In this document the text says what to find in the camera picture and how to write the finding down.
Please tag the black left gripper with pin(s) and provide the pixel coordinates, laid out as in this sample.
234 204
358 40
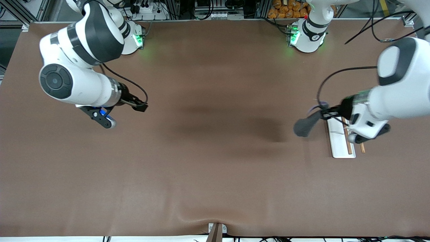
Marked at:
343 106

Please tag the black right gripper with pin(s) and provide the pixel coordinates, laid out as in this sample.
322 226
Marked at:
126 97

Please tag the purple and grey towel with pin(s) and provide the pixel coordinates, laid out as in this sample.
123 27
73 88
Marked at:
305 126

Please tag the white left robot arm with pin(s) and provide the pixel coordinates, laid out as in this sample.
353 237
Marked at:
403 94

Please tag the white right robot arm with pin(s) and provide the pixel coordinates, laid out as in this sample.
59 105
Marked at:
84 87

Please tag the white rectangular tray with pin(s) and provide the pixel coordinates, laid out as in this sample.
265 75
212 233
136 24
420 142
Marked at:
337 144

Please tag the white power strip with plugs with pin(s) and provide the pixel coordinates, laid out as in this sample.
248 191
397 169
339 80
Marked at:
158 15

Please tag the brown table cover mat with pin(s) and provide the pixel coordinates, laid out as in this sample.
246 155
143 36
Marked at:
215 168

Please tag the pile of orange items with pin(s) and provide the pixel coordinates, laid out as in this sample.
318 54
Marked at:
285 10

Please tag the white terminal block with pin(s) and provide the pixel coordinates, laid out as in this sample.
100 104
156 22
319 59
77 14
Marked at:
220 15

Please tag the brown wooden strip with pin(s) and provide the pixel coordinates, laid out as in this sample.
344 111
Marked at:
215 235

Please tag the aluminium frame post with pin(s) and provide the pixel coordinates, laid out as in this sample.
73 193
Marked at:
42 10
262 8
176 8

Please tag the small metal bracket plate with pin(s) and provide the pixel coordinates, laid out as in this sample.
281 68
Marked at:
224 229

